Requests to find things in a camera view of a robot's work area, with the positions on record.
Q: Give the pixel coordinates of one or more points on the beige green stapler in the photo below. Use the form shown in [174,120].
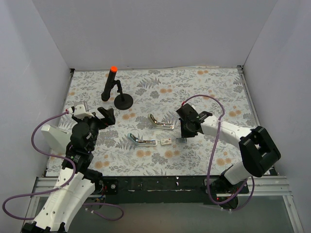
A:
[160,125]

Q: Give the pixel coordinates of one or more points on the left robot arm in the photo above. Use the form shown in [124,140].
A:
[75,181]

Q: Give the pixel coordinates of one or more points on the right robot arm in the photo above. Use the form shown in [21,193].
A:
[258,151]

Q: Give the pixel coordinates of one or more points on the black base frame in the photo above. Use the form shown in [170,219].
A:
[164,189]

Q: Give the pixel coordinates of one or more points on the black microphone orange tip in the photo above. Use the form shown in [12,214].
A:
[110,82]

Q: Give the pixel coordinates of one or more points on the black microphone desk stand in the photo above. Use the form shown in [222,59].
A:
[122,101]

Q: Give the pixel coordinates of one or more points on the staple tray with staples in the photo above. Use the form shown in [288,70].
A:
[181,140]

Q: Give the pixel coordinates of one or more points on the white angled bracket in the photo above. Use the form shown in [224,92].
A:
[56,138]

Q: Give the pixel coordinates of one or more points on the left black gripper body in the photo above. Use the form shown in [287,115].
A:
[102,117]

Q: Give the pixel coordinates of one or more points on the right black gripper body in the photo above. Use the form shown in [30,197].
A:
[183,124]

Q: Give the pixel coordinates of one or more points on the white staple box sleeve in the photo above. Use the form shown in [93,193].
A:
[166,141]

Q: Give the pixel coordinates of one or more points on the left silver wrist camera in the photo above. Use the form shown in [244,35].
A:
[81,110]

